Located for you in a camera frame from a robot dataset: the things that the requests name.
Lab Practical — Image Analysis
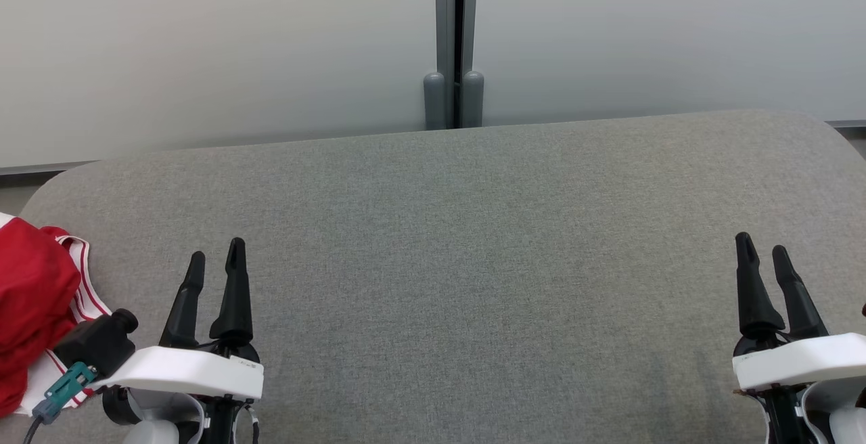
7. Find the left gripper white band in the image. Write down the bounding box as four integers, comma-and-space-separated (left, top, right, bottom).
95, 238, 265, 403

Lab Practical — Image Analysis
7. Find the red basketball jersey striped trim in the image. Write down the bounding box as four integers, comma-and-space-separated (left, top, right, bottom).
0, 226, 113, 419

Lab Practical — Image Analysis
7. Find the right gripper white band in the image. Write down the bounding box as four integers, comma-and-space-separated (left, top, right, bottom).
732, 232, 866, 392

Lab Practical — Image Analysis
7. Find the grey metal partition post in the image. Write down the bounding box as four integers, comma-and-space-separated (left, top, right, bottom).
424, 0, 485, 130

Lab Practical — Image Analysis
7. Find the teal plug black camera cable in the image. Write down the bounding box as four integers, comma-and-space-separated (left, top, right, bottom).
24, 361, 99, 444

